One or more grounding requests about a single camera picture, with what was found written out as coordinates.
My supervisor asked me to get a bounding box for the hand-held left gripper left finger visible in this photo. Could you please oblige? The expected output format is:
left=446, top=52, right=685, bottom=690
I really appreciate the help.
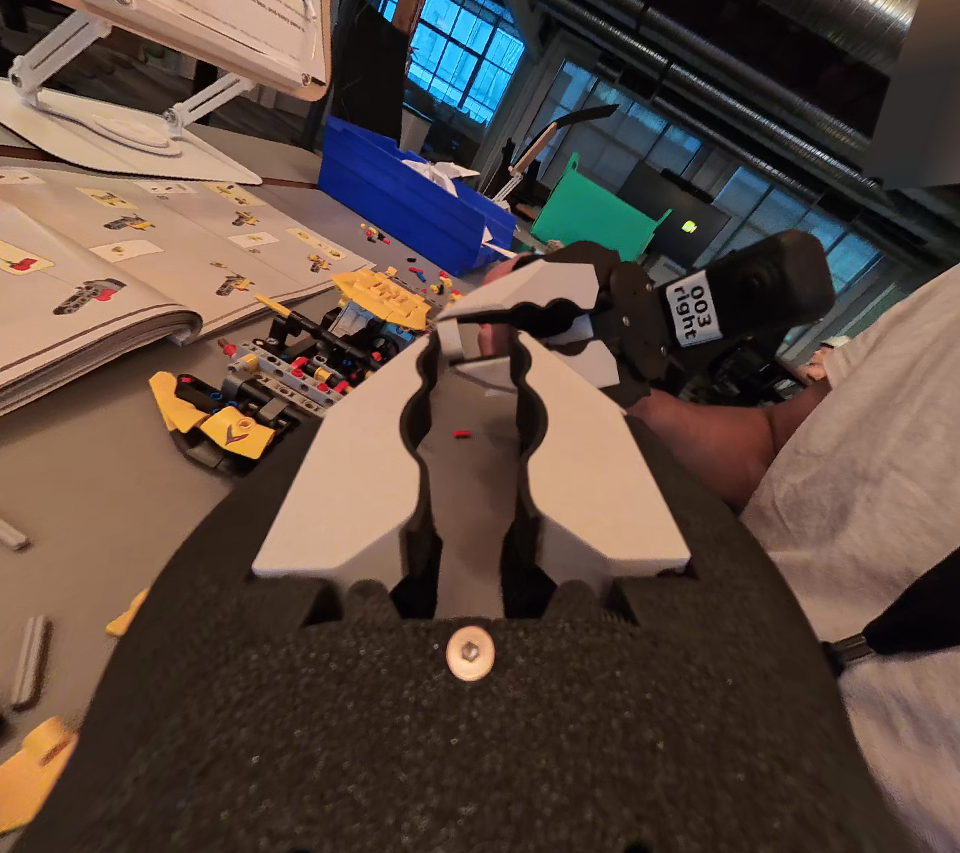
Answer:
left=252, top=334, right=444, bottom=618

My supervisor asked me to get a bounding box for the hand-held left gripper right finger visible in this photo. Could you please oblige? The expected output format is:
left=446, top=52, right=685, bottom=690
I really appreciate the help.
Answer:
left=502, top=331, right=691, bottom=618

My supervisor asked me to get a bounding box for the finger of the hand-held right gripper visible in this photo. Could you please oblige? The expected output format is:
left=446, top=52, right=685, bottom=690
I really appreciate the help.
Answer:
left=435, top=311, right=625, bottom=395
left=435, top=256, right=603, bottom=325

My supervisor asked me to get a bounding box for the partly built toy car model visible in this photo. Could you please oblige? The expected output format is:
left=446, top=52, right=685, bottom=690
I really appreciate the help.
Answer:
left=148, top=265, right=451, bottom=475

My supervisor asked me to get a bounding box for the instruction booklet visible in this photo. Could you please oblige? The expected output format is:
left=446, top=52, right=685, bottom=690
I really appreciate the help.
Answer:
left=0, top=166, right=376, bottom=415

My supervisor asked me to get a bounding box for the person's right forearm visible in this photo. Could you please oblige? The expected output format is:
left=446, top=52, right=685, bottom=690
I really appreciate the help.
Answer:
left=637, top=373, right=834, bottom=513

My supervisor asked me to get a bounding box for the desk lamp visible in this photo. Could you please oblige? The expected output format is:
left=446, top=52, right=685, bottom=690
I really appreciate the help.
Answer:
left=491, top=104, right=620, bottom=202

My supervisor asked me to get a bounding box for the grey desk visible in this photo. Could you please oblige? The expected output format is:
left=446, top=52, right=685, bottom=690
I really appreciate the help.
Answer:
left=0, top=121, right=541, bottom=757

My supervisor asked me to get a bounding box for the green plastic bin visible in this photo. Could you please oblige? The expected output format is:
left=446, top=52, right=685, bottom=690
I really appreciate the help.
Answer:
left=531, top=153, right=672, bottom=262

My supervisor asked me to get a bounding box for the large scatter of coloured pins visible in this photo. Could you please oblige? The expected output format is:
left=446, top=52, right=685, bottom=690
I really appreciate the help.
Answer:
left=408, top=256, right=474, bottom=439

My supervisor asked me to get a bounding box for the black television screen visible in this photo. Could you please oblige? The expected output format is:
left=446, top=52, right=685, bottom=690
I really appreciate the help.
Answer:
left=618, top=163, right=732, bottom=269

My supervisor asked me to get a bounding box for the crumpled white paper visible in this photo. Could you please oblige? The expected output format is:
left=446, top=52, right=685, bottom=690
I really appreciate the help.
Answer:
left=401, top=159, right=519, bottom=262

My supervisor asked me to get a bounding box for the blue plastic bin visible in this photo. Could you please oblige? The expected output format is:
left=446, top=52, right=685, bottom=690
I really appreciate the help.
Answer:
left=318, top=115, right=519, bottom=278

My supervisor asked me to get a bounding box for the large window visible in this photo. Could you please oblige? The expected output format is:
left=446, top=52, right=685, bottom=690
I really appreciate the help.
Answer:
left=378, top=0, right=526, bottom=127

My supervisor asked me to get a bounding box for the dark board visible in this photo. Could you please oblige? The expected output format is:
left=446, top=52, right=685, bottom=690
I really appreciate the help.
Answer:
left=330, top=0, right=410, bottom=142

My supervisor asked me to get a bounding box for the pile of yellow body panels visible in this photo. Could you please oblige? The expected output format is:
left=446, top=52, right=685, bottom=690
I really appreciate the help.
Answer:
left=0, top=519, right=151, bottom=832

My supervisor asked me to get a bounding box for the instruction sheet on stand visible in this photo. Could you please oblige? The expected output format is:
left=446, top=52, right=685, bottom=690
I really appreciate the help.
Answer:
left=0, top=0, right=333, bottom=187

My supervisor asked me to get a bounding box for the black lanyard strap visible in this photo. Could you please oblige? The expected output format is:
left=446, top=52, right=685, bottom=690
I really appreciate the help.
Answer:
left=821, top=553, right=960, bottom=678

